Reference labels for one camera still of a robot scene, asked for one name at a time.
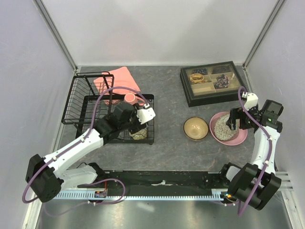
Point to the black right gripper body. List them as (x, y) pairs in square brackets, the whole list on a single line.
[(245, 120)]

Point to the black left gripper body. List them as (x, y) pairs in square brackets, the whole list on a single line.
[(133, 125)]

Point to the speckled ceramic plate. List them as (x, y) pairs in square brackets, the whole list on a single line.
[(222, 131)]

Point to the pink plate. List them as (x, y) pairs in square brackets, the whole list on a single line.
[(239, 137)]

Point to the small white patterned bowl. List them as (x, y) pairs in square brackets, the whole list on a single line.
[(140, 135)]

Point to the pink ceramic mug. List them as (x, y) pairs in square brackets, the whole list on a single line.
[(133, 99)]

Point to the brown floral bowl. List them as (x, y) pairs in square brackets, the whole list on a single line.
[(195, 128)]

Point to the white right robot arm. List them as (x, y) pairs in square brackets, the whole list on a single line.
[(255, 183)]

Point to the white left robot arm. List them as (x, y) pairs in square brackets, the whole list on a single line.
[(48, 175)]

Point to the pink folded cloth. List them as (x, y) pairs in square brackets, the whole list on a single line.
[(122, 77)]

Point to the dark floral fabric rosette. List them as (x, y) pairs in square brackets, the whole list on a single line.
[(222, 82)]

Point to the black compartment display box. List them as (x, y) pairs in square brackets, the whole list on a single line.
[(199, 89)]

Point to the blue patterned fabric roll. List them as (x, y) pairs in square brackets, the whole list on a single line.
[(202, 71)]

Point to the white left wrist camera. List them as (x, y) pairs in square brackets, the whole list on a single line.
[(145, 114)]

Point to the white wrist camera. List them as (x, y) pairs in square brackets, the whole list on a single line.
[(145, 114), (251, 100)]

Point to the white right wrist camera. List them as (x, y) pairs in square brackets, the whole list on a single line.
[(251, 100)]

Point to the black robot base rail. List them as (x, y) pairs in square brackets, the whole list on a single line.
[(168, 183)]

